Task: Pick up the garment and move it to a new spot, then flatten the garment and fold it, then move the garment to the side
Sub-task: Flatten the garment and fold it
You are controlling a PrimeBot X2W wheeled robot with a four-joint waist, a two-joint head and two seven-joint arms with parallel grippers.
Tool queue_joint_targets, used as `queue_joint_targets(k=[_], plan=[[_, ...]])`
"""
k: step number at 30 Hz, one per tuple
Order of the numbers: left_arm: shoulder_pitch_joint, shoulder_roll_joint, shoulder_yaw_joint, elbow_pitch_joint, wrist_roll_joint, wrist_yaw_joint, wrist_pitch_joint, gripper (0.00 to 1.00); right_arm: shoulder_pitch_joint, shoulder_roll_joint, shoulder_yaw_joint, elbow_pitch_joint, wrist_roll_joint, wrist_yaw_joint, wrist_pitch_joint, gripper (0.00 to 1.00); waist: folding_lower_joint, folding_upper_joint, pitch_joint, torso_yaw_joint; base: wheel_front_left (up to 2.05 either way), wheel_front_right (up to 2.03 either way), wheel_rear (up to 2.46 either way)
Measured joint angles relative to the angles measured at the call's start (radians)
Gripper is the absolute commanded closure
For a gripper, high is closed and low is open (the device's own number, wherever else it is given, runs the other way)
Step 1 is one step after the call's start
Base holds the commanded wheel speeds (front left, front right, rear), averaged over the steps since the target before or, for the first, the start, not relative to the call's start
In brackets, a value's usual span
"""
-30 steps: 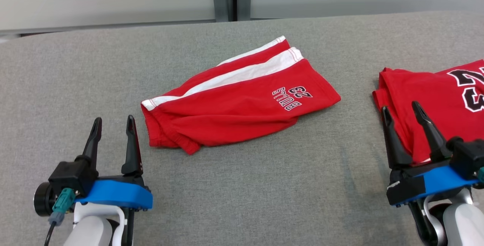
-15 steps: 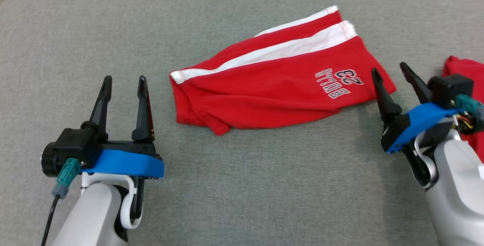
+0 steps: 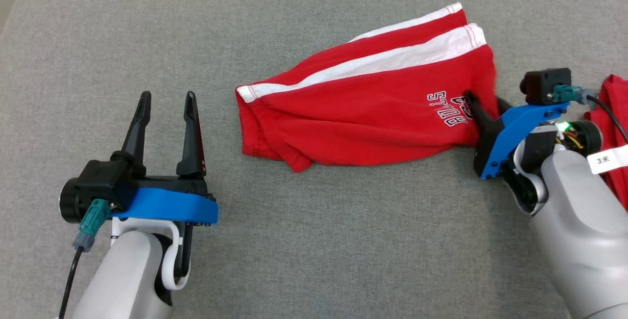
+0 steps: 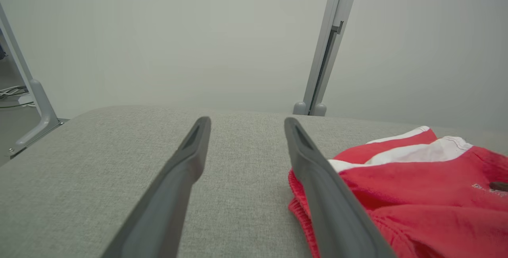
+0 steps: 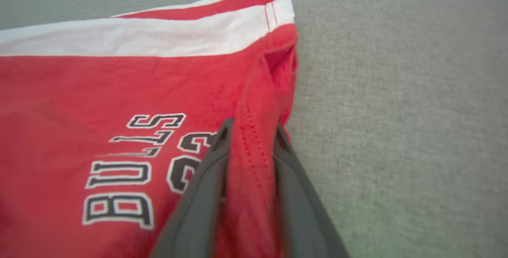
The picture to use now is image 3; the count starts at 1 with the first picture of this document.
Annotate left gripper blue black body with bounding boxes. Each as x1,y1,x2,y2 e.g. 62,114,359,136
110,178,219,225

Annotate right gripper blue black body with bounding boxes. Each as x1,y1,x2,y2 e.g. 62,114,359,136
473,102,570,180

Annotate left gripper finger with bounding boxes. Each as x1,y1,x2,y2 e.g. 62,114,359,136
112,91,152,177
177,91,207,178

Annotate red white basketball jersey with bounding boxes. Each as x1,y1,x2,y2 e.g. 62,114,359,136
584,75,628,212

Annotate red shorts with white stripe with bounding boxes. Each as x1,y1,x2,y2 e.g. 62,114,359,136
235,2,500,173

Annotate white paper label tag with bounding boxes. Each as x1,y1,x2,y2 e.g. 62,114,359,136
587,146,628,175

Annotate right camera cable teal plug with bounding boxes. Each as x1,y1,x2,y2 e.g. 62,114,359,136
553,85,628,143

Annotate camera cable teal plug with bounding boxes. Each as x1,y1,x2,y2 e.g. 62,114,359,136
553,85,628,143
58,199,111,319

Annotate left camera cable teal plug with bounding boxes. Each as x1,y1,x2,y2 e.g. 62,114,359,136
58,199,111,319

